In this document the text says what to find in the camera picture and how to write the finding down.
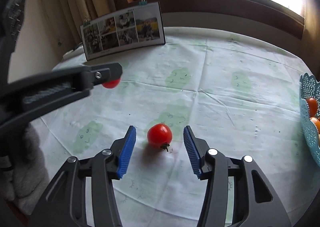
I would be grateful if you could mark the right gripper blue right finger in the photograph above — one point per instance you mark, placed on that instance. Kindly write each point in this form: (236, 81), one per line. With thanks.
(193, 151)

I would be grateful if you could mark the small smooth orange tangerine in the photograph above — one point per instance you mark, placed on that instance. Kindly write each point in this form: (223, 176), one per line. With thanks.
(313, 106)

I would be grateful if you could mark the red cherry tomato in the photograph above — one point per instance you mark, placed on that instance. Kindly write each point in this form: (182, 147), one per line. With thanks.
(111, 84)
(159, 136)

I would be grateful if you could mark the photo collage board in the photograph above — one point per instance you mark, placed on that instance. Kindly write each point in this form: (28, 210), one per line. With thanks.
(123, 30)

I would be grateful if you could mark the dark wooden window frame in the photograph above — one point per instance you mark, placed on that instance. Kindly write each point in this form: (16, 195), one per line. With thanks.
(264, 11)

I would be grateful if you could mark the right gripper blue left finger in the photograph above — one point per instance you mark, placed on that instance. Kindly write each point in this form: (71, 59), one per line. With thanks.
(127, 145)

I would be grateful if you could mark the grey gloved left hand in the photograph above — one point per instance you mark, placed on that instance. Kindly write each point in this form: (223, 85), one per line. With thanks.
(24, 176)

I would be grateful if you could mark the green binder clip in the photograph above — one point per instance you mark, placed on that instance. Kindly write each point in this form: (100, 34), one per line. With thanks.
(142, 2)
(86, 22)

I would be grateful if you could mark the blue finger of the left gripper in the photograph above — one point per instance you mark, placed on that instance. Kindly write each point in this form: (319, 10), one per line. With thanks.
(68, 84)

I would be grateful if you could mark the green binder clip left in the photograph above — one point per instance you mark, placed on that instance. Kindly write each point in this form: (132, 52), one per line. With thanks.
(86, 22)

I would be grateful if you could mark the light blue lattice basket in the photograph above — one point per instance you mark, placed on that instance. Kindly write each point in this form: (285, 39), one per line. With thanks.
(309, 88)

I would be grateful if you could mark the green binder clip right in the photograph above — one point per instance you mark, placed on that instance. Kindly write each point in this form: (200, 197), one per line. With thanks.
(142, 2)

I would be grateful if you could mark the orange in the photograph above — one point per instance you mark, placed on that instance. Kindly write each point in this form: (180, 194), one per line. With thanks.
(316, 122)

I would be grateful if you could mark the white green patterned tablecloth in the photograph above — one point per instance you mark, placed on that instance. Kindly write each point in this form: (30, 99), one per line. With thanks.
(239, 94)

